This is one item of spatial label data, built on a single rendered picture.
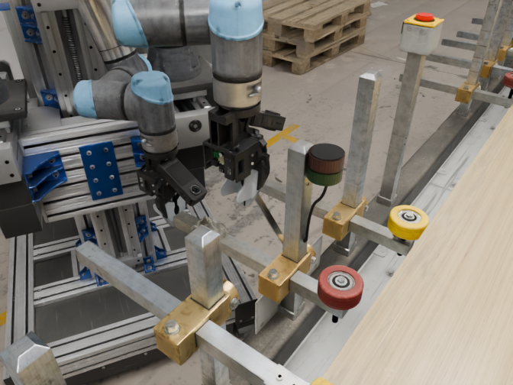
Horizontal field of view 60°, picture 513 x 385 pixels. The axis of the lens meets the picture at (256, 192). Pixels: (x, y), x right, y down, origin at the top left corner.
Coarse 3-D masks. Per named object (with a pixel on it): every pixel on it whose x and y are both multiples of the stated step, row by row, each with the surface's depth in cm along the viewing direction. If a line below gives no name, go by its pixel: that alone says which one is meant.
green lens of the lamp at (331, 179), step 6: (312, 174) 74; (318, 174) 73; (324, 174) 72; (330, 174) 72; (336, 174) 73; (342, 174) 74; (312, 180) 74; (318, 180) 73; (324, 180) 73; (330, 180) 73; (336, 180) 73
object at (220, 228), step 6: (204, 216) 99; (198, 222) 99; (204, 222) 99; (210, 222) 96; (216, 222) 99; (192, 228) 97; (210, 228) 96; (216, 228) 96; (222, 228) 97; (222, 234) 96
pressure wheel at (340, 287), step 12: (324, 276) 80; (336, 276) 81; (348, 276) 81; (360, 276) 81; (324, 288) 78; (336, 288) 78; (348, 288) 78; (360, 288) 78; (324, 300) 79; (336, 300) 77; (348, 300) 77
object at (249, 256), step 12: (180, 216) 102; (192, 216) 102; (180, 228) 102; (228, 240) 95; (228, 252) 95; (240, 252) 92; (252, 252) 92; (252, 264) 92; (264, 264) 89; (300, 276) 87; (300, 288) 85; (312, 288) 84; (312, 300) 85; (336, 312) 82
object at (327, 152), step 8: (320, 144) 75; (328, 144) 75; (312, 152) 73; (320, 152) 73; (328, 152) 73; (336, 152) 73; (328, 160) 71; (304, 176) 77; (304, 184) 77; (320, 200) 79; (312, 208) 81; (304, 240) 87
